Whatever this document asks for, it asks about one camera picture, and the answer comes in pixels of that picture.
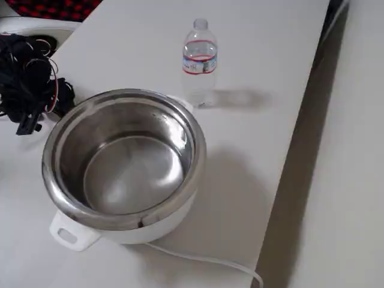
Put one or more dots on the clear plastic water bottle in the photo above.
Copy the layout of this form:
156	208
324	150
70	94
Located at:
199	66

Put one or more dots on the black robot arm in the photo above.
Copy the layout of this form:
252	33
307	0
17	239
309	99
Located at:
18	78

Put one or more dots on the white electric cooking pot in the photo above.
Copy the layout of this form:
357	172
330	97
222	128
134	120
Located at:
168	222

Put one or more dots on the stainless steel inner pot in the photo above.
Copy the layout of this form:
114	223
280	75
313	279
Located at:
135	180

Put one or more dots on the red black checkered cushion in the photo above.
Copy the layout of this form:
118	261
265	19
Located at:
51	9

